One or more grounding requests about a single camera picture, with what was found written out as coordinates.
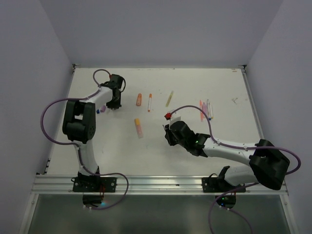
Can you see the orange highlighter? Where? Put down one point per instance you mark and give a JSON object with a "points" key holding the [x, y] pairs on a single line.
{"points": [[139, 99]]}

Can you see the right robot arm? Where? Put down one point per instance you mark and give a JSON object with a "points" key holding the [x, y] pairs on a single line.
{"points": [[259, 163]]}

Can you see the left base bracket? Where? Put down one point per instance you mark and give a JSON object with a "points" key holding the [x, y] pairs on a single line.
{"points": [[94, 184]]}

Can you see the base bracket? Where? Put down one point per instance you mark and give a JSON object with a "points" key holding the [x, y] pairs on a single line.
{"points": [[216, 184], [94, 184]]}

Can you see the yellow green slim highlighter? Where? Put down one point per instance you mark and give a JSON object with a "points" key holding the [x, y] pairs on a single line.
{"points": [[169, 99]]}

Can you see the blue white marker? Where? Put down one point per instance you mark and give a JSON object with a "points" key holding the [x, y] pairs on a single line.
{"points": [[209, 109]]}

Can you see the yellow white marker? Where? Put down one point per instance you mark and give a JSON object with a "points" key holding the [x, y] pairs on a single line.
{"points": [[211, 111]]}

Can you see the yellow capped pink highlighter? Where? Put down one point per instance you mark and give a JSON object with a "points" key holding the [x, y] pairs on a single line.
{"points": [[138, 128]]}

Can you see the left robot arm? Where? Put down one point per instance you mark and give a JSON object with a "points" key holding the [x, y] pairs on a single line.
{"points": [[79, 125]]}

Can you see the aluminium rail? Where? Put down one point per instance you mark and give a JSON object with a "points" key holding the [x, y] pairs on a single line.
{"points": [[134, 185]]}

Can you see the right base bracket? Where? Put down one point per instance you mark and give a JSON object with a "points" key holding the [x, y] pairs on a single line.
{"points": [[216, 184]]}

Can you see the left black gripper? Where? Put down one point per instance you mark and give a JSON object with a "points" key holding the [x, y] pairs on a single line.
{"points": [[115, 105]]}

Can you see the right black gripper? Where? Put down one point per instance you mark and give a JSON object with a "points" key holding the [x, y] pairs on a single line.
{"points": [[168, 135]]}

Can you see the orange capped white marker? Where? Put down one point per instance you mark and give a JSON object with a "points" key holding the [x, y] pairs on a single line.
{"points": [[149, 102]]}

